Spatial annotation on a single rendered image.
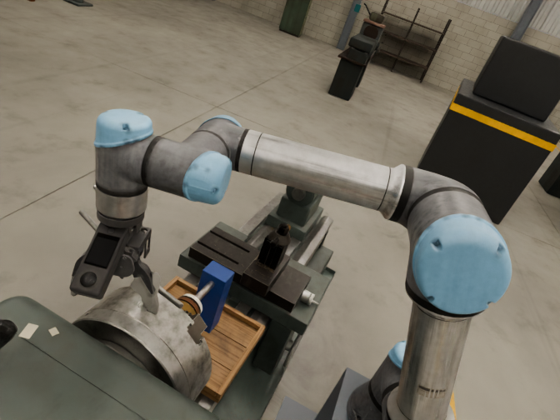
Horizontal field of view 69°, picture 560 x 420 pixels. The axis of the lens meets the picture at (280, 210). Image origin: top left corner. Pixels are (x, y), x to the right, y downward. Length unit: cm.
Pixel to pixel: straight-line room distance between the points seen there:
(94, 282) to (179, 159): 23
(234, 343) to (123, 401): 64
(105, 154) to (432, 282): 47
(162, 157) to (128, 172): 6
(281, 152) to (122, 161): 24
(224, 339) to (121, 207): 81
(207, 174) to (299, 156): 17
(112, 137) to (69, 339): 41
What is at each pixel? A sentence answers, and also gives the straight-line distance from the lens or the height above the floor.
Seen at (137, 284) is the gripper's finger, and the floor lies 140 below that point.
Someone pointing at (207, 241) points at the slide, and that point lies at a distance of 156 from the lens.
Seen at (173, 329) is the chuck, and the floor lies 122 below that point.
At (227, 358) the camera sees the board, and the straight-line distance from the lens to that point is 132.
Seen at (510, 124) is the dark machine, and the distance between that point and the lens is 542.
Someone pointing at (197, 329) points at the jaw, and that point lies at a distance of 96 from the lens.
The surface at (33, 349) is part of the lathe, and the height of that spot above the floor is 126.
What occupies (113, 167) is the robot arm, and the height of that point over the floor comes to 161.
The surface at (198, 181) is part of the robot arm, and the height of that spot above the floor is 164.
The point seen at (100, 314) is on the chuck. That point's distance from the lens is 94.
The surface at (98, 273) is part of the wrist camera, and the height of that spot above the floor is 146.
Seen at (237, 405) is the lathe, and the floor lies 54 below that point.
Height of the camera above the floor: 192
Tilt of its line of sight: 30 degrees down
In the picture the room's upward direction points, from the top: 20 degrees clockwise
